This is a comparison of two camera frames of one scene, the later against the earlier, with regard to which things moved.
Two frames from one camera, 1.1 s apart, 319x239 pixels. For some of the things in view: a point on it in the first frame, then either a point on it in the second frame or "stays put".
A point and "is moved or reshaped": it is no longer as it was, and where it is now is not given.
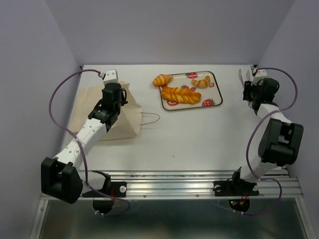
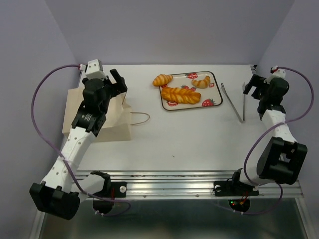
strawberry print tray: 210,94 stays put
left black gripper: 123,102 -> 119,86
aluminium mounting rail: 192,184 stays put
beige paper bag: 128,123 is moved or reshaped
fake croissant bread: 162,79 stays put
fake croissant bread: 201,83 stays put
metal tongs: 247,74 -> 223,88
